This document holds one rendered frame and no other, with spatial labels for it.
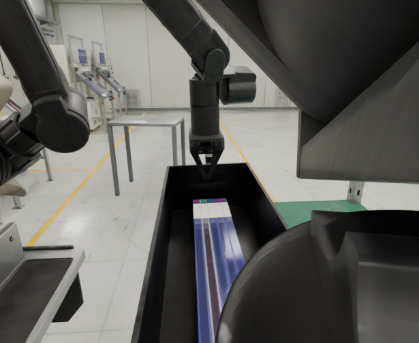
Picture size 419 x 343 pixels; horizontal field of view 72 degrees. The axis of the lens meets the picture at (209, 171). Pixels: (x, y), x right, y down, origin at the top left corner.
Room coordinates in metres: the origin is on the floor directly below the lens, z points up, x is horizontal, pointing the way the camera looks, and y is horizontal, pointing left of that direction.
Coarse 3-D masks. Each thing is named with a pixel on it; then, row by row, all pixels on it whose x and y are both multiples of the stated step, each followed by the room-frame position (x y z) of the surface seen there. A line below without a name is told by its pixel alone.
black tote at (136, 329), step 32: (192, 192) 0.57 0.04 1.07; (224, 192) 0.58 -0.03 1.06; (256, 192) 0.48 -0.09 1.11; (160, 224) 0.35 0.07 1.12; (192, 224) 0.50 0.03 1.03; (256, 224) 0.47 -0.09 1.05; (160, 256) 0.32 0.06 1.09; (192, 256) 0.40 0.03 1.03; (160, 288) 0.29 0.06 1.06; (192, 288) 0.33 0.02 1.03; (160, 320) 0.27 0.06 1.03; (192, 320) 0.27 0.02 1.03
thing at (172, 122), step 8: (112, 120) 2.97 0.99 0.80; (120, 120) 2.97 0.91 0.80; (128, 120) 2.97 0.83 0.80; (136, 120) 2.97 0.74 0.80; (144, 120) 2.97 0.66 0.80; (152, 120) 2.97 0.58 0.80; (160, 120) 2.97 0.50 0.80; (168, 120) 2.97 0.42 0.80; (176, 120) 2.97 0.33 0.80; (184, 120) 3.22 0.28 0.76; (128, 128) 3.31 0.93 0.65; (184, 128) 3.21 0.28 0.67; (112, 136) 2.89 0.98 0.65; (128, 136) 3.29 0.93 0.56; (184, 136) 3.20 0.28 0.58; (112, 144) 2.87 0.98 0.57; (128, 144) 3.27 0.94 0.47; (176, 144) 2.82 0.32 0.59; (184, 144) 3.20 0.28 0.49; (112, 152) 2.87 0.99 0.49; (128, 152) 3.28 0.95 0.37; (176, 152) 2.80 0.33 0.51; (184, 152) 3.20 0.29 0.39; (112, 160) 2.87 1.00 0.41; (128, 160) 3.28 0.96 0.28; (176, 160) 2.79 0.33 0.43; (184, 160) 3.20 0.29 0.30; (112, 168) 2.87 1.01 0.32; (128, 168) 3.28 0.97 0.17
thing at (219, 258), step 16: (208, 208) 0.50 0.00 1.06; (224, 208) 0.50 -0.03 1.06; (208, 224) 0.45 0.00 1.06; (224, 224) 0.44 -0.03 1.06; (208, 240) 0.39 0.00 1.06; (224, 240) 0.39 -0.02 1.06; (208, 256) 0.35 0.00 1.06; (224, 256) 0.35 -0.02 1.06; (240, 256) 0.35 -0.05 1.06; (208, 272) 0.32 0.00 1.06; (224, 272) 0.32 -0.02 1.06; (208, 288) 0.29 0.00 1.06; (224, 288) 0.29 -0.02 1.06; (208, 304) 0.26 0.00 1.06; (208, 320) 0.24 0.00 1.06; (208, 336) 0.22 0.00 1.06
